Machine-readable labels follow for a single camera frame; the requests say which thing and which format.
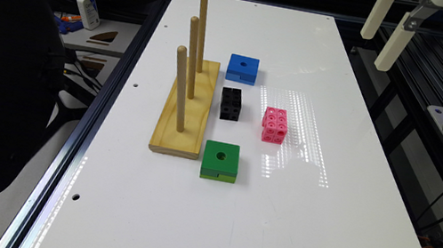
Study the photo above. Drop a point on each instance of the pink linking cube block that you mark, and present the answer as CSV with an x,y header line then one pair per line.
x,y
274,124

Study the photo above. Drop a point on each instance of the blue tool on side table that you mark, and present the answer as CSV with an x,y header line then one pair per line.
x,y
68,23

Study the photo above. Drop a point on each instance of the blue square block with hole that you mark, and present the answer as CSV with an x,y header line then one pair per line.
x,y
242,69

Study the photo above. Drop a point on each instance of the front wooden peg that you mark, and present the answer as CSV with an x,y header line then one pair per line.
x,y
181,87

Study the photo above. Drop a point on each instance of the green square block with hole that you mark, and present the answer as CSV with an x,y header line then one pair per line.
x,y
220,161

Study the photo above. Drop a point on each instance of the black linking cube block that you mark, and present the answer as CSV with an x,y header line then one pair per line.
x,y
230,107

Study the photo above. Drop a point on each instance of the white lotion pump bottle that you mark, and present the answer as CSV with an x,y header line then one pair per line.
x,y
89,13

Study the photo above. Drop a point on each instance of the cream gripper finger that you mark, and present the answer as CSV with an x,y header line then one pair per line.
x,y
375,18
401,36

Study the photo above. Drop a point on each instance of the wooden peg board base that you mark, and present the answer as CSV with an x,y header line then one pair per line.
x,y
166,139

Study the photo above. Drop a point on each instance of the rear wooden peg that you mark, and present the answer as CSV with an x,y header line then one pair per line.
x,y
201,34

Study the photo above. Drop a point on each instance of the middle wooden peg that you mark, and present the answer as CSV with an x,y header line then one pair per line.
x,y
193,42

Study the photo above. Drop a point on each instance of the wooden peg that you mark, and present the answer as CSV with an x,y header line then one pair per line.
x,y
201,34
181,87
193,42

